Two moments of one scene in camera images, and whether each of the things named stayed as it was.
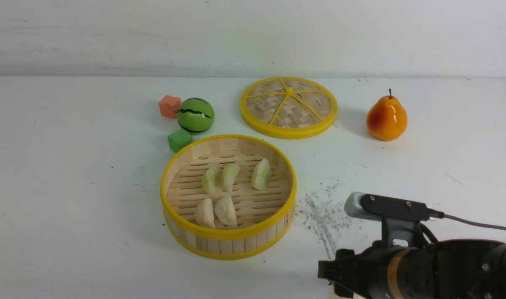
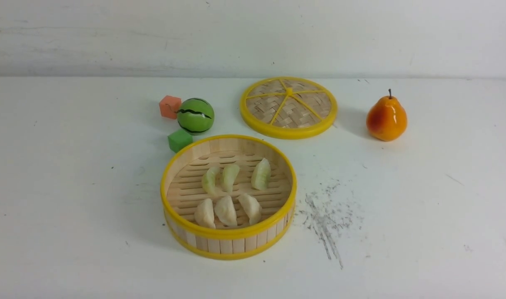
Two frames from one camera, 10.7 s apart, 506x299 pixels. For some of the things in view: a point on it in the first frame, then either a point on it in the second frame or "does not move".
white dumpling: x=224 y=209 does not move
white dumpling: x=204 y=214 does not move
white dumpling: x=333 y=296 → x=251 y=207
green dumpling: x=229 y=174 does not move
